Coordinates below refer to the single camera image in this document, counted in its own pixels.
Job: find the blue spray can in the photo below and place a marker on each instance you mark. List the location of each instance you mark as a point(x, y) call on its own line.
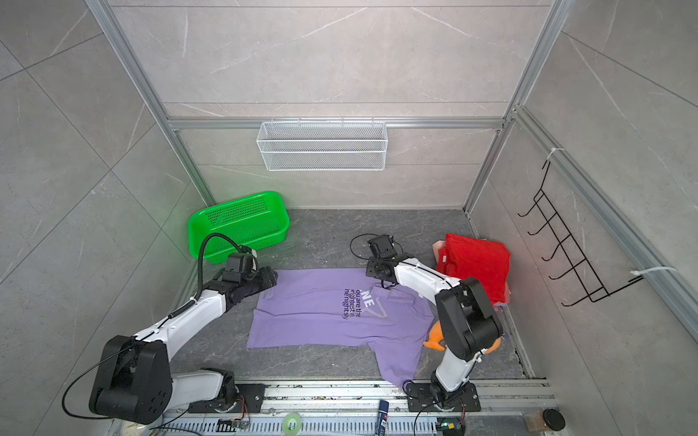
point(381, 422)

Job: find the orange plush toy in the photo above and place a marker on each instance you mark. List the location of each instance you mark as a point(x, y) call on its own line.
point(436, 340)

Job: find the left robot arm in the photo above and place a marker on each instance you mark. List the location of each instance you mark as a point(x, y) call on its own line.
point(134, 381)

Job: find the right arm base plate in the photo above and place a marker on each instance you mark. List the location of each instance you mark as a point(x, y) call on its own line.
point(423, 397)

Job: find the black wire hook rack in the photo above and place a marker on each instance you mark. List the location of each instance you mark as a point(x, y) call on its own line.
point(568, 248)

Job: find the green plastic basket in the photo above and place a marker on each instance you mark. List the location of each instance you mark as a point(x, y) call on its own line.
point(257, 221)

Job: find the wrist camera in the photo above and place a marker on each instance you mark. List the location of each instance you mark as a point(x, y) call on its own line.
point(240, 268)
point(382, 247)

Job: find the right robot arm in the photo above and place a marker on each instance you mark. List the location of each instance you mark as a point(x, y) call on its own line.
point(467, 318)

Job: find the green circuit board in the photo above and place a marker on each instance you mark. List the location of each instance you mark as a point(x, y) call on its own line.
point(450, 427)

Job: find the small electronics board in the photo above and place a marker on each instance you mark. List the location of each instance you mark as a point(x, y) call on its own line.
point(231, 425)

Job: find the purple t-shirt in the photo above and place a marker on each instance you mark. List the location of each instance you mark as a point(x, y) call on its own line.
point(344, 307)

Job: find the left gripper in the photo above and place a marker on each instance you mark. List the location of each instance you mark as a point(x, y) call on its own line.
point(269, 278)

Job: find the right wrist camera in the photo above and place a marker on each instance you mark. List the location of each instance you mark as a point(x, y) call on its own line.
point(382, 247)

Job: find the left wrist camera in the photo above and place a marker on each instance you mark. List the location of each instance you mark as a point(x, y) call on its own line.
point(240, 268)

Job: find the red folded t-shirt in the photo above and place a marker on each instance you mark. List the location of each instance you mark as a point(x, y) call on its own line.
point(487, 262)

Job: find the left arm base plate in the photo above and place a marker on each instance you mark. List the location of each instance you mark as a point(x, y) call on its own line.
point(251, 398)

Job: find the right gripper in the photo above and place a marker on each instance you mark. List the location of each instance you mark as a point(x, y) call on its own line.
point(371, 268)

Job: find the brown jar black lid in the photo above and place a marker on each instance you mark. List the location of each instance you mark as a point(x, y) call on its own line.
point(545, 420)

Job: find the green tape roll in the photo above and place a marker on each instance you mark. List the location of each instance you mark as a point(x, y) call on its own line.
point(292, 424)

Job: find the white wire mesh shelf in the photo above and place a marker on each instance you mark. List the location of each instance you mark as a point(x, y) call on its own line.
point(304, 146)

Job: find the pink folded t-shirt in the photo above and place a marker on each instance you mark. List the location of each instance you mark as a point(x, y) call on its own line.
point(437, 248)

